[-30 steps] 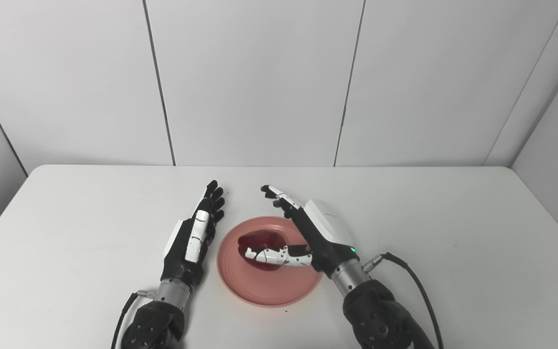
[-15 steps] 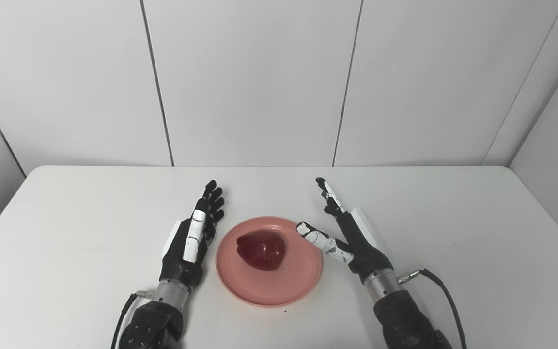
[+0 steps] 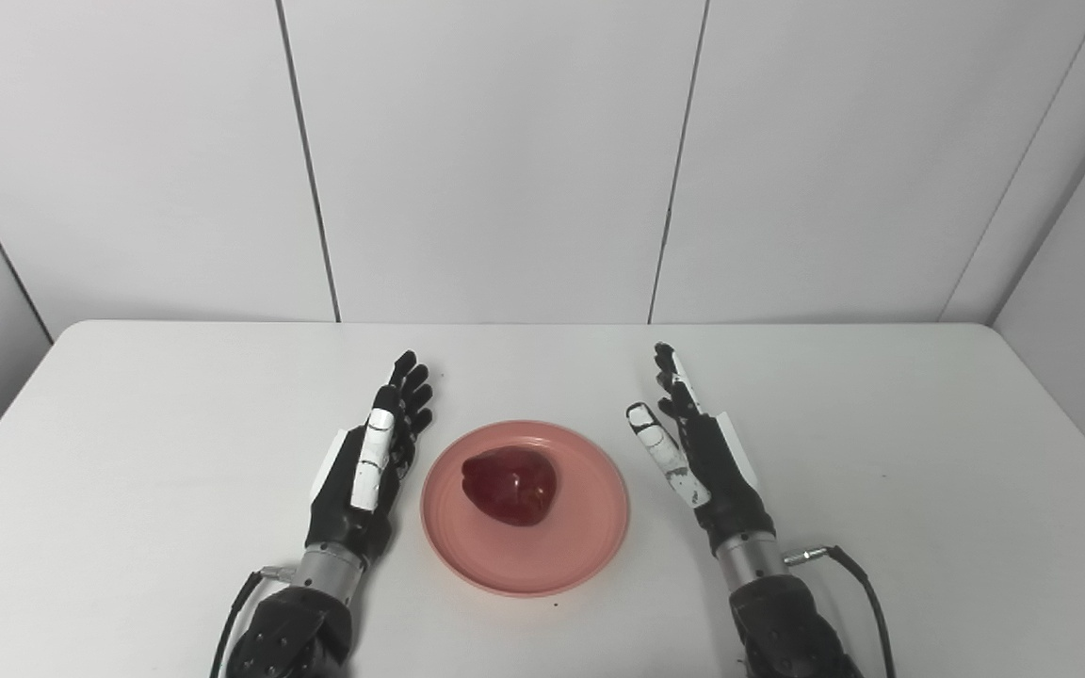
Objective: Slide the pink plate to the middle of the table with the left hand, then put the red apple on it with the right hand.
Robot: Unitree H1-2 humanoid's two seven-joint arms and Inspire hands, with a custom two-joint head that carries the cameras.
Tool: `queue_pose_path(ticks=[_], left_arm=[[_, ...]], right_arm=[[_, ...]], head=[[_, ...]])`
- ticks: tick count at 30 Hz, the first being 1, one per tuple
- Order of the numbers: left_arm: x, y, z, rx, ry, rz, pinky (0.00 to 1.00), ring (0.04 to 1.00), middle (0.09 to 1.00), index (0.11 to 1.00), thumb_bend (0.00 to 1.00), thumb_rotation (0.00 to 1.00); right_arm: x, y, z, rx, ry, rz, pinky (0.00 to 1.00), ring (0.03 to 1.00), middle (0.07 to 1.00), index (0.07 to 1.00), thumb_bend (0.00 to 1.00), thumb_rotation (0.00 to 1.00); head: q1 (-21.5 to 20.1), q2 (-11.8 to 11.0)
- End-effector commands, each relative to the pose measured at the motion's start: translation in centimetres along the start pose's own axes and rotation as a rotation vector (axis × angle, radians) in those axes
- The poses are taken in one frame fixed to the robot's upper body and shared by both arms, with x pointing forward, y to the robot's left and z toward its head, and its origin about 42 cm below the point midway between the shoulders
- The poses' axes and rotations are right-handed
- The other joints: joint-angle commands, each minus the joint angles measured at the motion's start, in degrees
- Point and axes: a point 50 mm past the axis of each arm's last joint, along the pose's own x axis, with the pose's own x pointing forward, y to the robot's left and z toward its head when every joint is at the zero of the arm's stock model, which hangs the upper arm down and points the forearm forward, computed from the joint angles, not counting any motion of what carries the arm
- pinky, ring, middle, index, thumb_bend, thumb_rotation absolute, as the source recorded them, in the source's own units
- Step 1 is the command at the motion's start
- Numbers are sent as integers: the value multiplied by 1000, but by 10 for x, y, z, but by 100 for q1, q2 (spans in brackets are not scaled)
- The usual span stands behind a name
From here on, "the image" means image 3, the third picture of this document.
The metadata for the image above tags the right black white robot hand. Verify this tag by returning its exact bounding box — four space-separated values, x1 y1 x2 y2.
625 342 777 558

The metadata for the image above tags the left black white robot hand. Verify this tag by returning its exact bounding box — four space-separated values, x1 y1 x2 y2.
304 350 434 570

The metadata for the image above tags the pink plastic plate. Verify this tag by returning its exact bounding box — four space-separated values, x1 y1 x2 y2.
420 420 630 598

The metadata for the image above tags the red apple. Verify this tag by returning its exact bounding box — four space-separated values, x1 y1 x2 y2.
462 447 559 527

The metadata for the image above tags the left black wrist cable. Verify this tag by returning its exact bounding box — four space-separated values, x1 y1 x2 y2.
209 565 300 678

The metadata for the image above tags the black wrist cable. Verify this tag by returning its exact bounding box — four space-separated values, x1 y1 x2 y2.
784 544 898 678
209 565 300 678

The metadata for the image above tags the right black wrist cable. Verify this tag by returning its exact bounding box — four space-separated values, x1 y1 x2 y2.
784 544 898 678

